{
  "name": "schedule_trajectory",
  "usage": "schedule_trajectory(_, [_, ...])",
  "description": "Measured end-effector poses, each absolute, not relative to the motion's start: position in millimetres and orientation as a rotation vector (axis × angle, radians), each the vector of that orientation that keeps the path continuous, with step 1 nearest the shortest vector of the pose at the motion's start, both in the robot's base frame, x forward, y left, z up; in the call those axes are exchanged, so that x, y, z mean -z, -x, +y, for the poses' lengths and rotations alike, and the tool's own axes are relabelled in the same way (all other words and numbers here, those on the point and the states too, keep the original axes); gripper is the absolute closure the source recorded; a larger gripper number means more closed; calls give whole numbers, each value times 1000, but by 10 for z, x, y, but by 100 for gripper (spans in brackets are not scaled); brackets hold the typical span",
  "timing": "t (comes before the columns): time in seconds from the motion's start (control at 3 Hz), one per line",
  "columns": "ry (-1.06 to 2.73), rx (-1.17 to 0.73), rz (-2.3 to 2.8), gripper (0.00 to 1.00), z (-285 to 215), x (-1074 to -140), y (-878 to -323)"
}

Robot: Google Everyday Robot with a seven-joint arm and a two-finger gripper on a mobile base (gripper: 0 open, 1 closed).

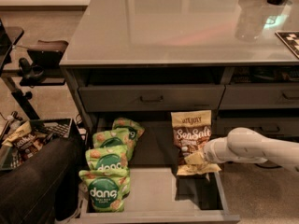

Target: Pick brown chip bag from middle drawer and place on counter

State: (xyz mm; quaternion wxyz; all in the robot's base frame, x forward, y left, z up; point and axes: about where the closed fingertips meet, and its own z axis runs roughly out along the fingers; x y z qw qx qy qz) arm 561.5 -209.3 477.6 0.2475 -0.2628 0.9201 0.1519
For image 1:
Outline brown sea salt chip bag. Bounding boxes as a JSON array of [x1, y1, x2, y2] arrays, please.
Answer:
[[171, 110, 221, 176]]

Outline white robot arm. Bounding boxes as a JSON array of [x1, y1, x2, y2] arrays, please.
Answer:
[[184, 127, 299, 173]]

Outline open grey middle drawer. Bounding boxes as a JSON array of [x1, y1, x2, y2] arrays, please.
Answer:
[[76, 112, 240, 224]]

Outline rear green dang chip bag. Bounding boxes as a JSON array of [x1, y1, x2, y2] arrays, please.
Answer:
[[112, 118, 145, 140]]

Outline green dang chip bag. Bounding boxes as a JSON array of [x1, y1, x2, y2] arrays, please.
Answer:
[[85, 146, 128, 171], [78, 169, 131, 212], [112, 118, 145, 140], [93, 128, 136, 160]]

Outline grey top right drawer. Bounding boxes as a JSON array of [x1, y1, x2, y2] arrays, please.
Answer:
[[220, 83, 299, 110]]

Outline front green dang chip bag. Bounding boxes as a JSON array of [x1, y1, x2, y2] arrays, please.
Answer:
[[78, 169, 131, 212]]

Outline grey cabinet with glossy counter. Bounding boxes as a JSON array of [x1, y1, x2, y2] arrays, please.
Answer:
[[61, 0, 299, 224]]

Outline grey top left drawer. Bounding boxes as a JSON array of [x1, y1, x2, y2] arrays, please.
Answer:
[[78, 84, 224, 112]]

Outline brown snack bag in crate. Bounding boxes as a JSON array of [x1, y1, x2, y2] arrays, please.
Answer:
[[3, 121, 46, 161]]

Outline black white fiducial marker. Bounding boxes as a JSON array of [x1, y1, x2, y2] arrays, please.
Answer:
[[276, 31, 299, 59]]

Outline black plastic crate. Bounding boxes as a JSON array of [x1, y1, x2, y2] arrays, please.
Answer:
[[0, 119, 74, 171]]

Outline black floor cable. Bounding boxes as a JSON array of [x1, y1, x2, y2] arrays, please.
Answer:
[[254, 161, 277, 170]]

